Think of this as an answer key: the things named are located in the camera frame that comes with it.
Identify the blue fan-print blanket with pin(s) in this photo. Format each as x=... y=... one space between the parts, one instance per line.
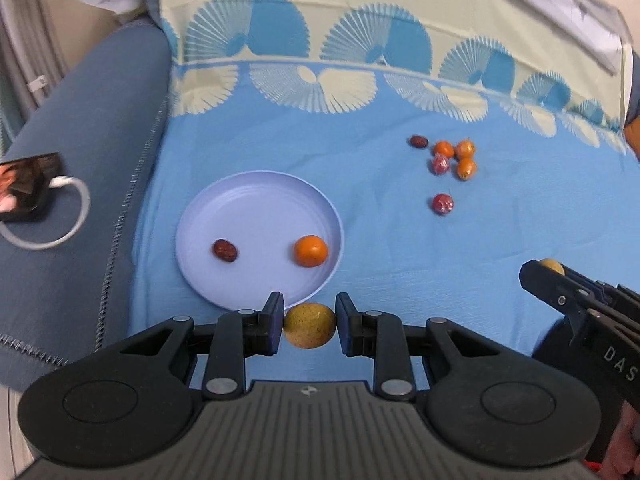
x=400 y=110

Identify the black smartphone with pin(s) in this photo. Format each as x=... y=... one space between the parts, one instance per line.
x=27 y=185

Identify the dark red dried date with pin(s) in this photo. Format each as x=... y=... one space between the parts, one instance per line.
x=418 y=141
x=225 y=250

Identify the small yellow round fruit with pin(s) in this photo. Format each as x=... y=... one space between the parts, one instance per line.
x=552 y=265

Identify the red candy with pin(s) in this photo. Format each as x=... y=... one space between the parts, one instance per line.
x=443 y=204
x=440 y=164

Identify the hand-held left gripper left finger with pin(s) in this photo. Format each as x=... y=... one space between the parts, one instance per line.
x=276 y=322

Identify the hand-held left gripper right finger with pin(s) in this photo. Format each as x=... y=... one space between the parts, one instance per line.
x=343 y=322

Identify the white plastic clip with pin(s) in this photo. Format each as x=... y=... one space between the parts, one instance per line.
x=37 y=82

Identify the large yellow-green round fruit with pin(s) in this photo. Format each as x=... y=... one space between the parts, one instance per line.
x=309 y=325

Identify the light purple round plate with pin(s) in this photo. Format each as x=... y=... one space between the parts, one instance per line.
x=260 y=237

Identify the person's right hand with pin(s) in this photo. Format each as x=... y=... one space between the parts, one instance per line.
x=622 y=442

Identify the blue sofa armrest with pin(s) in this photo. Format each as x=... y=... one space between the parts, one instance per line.
x=85 y=200

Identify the small orange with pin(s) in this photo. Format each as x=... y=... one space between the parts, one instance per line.
x=465 y=148
x=310 y=251
x=443 y=149
x=466 y=168

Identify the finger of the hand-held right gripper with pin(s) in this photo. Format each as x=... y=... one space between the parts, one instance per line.
x=600 y=287
x=542 y=280

